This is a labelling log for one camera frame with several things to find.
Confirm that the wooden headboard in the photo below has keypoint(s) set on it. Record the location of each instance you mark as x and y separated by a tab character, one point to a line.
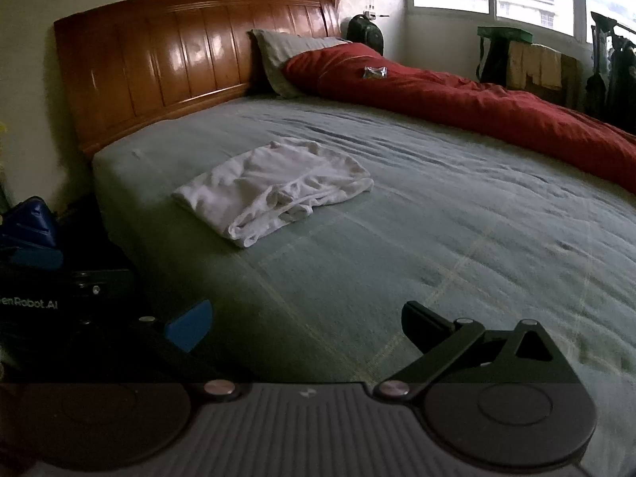
164	59

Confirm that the black jacket with badge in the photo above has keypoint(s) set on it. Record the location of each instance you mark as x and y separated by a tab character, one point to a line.
623	84

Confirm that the cardboard box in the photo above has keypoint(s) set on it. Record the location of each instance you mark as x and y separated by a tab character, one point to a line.
571	82

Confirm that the blue bag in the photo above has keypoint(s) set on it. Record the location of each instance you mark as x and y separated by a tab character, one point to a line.
30	236

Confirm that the red duvet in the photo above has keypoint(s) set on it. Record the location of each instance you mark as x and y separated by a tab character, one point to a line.
472	94

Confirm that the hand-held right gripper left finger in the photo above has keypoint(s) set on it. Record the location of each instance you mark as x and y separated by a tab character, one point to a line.
191	328

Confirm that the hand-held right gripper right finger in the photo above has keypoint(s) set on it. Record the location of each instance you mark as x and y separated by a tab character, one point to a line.
422	325

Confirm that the metal clothes drying rack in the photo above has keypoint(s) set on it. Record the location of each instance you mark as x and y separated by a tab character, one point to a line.
608	35

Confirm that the beige hanging cloth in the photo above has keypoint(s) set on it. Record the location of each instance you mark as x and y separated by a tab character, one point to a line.
536	62

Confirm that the white ribbed shirt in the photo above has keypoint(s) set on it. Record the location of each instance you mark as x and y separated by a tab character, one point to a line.
273	191

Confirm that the grey checked pillow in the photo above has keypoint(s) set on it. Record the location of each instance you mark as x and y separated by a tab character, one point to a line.
278	57

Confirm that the black backpack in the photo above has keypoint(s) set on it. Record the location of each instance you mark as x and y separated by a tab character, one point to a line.
366	32

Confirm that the small shiny wrapper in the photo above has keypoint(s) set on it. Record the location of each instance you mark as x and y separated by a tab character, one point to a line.
374	72

